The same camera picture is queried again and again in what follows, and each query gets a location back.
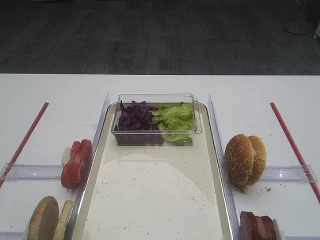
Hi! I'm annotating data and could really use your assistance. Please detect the pale bun bottom slice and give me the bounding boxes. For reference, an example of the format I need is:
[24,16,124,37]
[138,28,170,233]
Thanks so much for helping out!
[52,200,75,240]

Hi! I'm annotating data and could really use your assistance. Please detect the green lettuce leaves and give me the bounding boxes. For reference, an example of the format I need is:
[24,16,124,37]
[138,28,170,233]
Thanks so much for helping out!
[151,102,195,145]

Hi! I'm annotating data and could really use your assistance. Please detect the rear tomato slice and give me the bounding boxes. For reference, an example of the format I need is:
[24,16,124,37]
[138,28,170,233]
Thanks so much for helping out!
[70,139,92,159]

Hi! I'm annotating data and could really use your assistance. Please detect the tomato slice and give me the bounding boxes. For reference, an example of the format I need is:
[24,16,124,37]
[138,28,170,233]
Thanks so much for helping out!
[70,139,92,159]
[61,147,92,190]

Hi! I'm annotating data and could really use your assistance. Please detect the white tomato pusher block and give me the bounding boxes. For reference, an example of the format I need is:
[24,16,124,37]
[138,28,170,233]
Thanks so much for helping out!
[61,147,71,167]

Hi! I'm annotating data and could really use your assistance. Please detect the front tomato slice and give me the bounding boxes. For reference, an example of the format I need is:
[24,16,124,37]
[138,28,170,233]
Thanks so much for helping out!
[61,147,92,190]

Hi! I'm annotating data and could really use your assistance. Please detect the sliced meat patties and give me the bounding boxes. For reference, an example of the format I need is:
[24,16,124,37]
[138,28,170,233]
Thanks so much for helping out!
[240,211,277,240]

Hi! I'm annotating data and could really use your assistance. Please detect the white meat pusher block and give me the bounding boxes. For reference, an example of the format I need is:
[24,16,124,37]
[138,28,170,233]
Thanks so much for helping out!
[272,218,286,240]

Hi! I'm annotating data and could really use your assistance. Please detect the clear plastic salad container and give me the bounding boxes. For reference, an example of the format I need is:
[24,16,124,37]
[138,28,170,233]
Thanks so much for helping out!
[110,93,202,146]

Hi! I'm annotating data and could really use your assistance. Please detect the shredded purple cabbage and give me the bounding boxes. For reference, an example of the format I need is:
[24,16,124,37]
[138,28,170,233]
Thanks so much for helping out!
[113,100,164,146]

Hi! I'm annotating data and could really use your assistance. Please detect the metal serving tray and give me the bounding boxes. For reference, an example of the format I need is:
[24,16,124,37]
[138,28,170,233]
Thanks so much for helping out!
[72,104,233,240]

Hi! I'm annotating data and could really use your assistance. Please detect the front sesame bun top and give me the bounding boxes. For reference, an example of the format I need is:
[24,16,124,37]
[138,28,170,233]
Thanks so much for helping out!
[224,134,254,186]

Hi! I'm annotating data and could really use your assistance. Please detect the sesame bun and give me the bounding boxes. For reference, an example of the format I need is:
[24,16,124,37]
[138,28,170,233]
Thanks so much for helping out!
[224,134,254,186]
[247,135,267,186]

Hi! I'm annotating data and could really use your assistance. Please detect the rear sesame bun top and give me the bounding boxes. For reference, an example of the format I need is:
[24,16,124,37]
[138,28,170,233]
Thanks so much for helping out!
[247,135,267,186]

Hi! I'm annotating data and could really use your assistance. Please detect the left red strip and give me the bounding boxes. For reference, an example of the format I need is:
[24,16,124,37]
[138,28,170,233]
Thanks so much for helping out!
[0,102,49,187]

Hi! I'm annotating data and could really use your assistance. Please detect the red strip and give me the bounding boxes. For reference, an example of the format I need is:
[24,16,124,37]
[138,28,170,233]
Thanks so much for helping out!
[0,102,49,187]
[269,102,320,202]

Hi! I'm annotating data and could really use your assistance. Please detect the right red strip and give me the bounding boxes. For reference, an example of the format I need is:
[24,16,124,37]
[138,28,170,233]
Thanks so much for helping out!
[269,102,320,202]

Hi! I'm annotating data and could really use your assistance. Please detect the right upper clear track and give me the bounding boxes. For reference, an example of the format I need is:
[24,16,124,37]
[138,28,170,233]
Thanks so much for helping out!
[260,165,318,184]

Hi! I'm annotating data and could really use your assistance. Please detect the left upper clear track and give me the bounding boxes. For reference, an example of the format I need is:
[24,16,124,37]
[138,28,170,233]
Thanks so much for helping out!
[0,163,63,181]

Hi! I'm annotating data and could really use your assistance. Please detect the brown bun bottom slice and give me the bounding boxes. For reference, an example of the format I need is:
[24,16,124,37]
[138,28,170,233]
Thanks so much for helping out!
[27,196,59,240]

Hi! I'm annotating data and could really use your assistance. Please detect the left lower clear track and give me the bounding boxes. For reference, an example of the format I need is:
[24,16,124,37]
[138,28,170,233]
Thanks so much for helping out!
[0,229,28,240]

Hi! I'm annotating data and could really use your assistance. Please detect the right long clear rail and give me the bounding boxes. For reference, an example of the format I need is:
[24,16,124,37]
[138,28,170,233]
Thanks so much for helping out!
[207,94,242,240]

